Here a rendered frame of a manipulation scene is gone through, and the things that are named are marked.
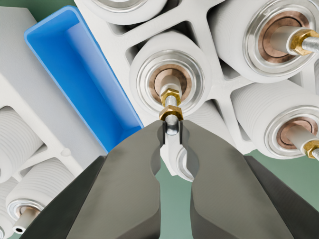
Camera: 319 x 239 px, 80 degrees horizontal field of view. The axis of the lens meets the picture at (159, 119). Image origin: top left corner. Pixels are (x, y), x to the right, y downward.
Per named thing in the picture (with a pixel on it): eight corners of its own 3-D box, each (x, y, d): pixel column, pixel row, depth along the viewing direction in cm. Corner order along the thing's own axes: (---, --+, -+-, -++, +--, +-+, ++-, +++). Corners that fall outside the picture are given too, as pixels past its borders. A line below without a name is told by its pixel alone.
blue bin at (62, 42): (55, 29, 42) (18, 33, 32) (97, 4, 40) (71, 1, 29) (123, 134, 55) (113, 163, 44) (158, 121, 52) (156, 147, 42)
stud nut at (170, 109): (173, 99, 14) (173, 104, 13) (188, 114, 15) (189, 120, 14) (154, 116, 15) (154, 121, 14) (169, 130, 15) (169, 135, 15)
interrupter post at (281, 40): (298, 27, 18) (323, 30, 16) (285, 53, 20) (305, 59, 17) (275, 21, 18) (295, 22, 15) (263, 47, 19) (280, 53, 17)
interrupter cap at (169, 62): (144, 117, 24) (143, 120, 23) (129, 54, 20) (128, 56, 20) (205, 109, 23) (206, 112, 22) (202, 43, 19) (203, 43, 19)
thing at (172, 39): (149, 82, 40) (137, 126, 24) (139, 33, 36) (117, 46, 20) (195, 76, 39) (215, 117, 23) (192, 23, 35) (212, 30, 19)
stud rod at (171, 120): (170, 84, 19) (172, 121, 13) (177, 91, 19) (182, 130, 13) (163, 91, 20) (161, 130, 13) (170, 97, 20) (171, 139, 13)
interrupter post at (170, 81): (161, 95, 22) (160, 107, 19) (157, 75, 21) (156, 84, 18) (182, 92, 22) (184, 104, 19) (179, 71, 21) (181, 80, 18)
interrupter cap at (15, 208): (-1, 203, 33) (-4, 207, 32) (32, 191, 31) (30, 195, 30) (31, 228, 36) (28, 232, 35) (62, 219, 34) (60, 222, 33)
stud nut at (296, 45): (318, 39, 16) (326, 40, 15) (301, 57, 16) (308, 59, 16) (302, 25, 15) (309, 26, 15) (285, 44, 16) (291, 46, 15)
